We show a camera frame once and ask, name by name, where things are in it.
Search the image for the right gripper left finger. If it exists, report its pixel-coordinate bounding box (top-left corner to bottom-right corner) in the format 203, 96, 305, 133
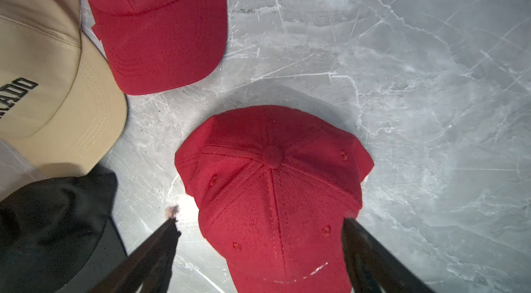
87, 216, 181, 292

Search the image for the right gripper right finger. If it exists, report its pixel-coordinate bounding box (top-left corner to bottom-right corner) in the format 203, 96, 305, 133
342, 218, 434, 293

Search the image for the maroon cap front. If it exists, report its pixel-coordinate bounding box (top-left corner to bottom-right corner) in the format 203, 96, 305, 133
175, 106, 374, 292

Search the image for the maroon cap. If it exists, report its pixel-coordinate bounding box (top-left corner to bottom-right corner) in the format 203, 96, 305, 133
87, 0, 228, 95
175, 106, 374, 292

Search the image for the black cap front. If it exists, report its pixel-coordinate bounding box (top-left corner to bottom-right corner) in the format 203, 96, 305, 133
1, 173, 127, 292

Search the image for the beige cap centre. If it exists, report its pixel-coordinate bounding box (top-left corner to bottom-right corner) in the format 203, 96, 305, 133
1, 0, 127, 197

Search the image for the maroon cap back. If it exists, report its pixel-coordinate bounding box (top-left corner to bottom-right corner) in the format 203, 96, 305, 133
87, 0, 228, 95

